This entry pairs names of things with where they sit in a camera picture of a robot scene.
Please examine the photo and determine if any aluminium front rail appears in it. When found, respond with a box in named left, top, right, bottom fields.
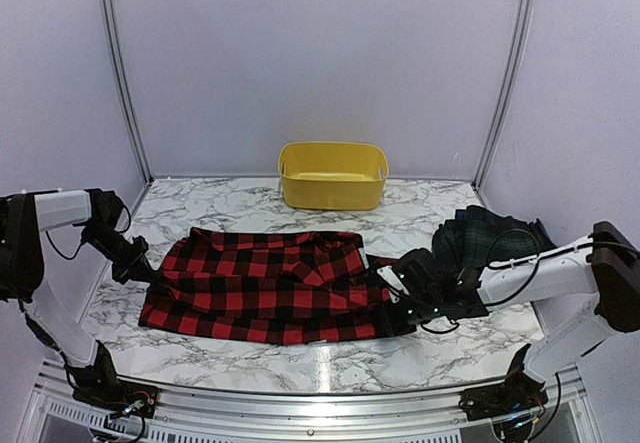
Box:
left=17, top=360, right=601, bottom=442

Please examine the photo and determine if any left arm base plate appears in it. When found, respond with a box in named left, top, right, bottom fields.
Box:
left=71, top=380, right=159, bottom=419

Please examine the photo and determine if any yellow plastic basket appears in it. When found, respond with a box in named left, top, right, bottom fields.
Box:
left=278, top=141, right=389, bottom=211

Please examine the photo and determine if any dark green plaid skirt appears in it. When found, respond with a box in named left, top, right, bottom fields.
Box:
left=431, top=205, right=557, bottom=272

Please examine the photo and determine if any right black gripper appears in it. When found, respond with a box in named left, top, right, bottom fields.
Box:
left=372, top=291, right=443, bottom=335

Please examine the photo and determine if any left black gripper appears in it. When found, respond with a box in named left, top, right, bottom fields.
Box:
left=81, top=223, right=159, bottom=284

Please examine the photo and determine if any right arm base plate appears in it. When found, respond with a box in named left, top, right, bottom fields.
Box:
left=458, top=383, right=548, bottom=421

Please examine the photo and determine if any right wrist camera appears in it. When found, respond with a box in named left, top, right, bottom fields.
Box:
left=376, top=265, right=406, bottom=303

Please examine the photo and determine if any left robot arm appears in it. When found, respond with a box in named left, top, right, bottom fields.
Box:
left=1, top=188, right=158, bottom=408

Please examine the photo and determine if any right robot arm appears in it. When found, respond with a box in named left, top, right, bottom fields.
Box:
left=377, top=221, right=639, bottom=411

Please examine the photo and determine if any red black plaid shirt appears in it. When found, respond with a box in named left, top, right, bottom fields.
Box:
left=138, top=227, right=397, bottom=346

